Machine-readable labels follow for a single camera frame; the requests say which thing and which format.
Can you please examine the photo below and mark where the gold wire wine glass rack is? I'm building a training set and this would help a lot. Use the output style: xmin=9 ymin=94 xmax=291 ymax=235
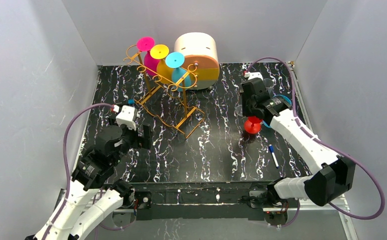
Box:
xmin=123 ymin=44 xmax=206 ymax=140

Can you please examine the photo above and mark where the red wine glass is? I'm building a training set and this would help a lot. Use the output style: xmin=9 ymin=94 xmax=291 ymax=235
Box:
xmin=244 ymin=116 xmax=263 ymax=135

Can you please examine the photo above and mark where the blue front wine glass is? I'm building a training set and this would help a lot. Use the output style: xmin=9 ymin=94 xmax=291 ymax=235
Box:
xmin=263 ymin=94 xmax=292 ymax=129

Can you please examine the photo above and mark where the clear wine glass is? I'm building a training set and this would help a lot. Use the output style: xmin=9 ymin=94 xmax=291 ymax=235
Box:
xmin=263 ymin=78 xmax=275 ymax=93

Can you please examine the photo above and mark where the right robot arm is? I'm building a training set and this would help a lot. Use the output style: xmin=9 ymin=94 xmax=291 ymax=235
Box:
xmin=241 ymin=77 xmax=356 ymax=207

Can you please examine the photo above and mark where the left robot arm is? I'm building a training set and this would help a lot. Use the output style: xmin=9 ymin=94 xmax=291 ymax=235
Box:
xmin=26 ymin=124 xmax=153 ymax=240

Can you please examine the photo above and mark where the yellow wine glass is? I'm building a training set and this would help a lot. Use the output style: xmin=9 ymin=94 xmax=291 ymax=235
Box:
xmin=150 ymin=44 xmax=173 ymax=84

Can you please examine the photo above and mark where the light blue rear wine glass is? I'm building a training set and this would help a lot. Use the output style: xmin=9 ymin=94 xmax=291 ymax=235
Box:
xmin=165 ymin=52 xmax=192 ymax=92

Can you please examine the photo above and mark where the pink wine glass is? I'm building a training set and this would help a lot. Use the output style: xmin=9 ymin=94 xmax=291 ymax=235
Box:
xmin=136 ymin=36 xmax=159 ymax=78

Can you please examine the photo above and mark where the black marker with blue cap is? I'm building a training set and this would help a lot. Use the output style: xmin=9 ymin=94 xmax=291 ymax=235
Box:
xmin=127 ymin=99 xmax=135 ymax=105

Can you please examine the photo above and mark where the clear champagne flute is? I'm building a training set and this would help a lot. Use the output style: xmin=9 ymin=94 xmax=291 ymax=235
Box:
xmin=234 ymin=104 xmax=245 ymax=117

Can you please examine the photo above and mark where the white cylindrical container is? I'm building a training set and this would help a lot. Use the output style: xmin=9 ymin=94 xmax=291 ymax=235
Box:
xmin=173 ymin=32 xmax=220 ymax=91

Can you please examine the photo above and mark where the blue and white marker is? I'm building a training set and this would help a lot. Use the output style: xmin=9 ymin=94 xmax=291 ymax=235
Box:
xmin=268 ymin=144 xmax=280 ymax=169

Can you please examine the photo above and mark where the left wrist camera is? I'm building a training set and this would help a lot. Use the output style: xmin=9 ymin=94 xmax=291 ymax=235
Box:
xmin=113 ymin=104 xmax=138 ymax=131

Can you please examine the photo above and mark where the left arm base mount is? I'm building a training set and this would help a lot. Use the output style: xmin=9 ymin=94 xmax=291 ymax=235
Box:
xmin=112 ymin=191 xmax=152 ymax=229

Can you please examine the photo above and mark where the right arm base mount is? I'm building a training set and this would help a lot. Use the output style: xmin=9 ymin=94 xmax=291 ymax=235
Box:
xmin=237 ymin=189 xmax=301 ymax=230

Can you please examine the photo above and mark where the aluminium frame rail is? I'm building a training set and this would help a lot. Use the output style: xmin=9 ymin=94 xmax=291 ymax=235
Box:
xmin=299 ymin=195 xmax=359 ymax=240

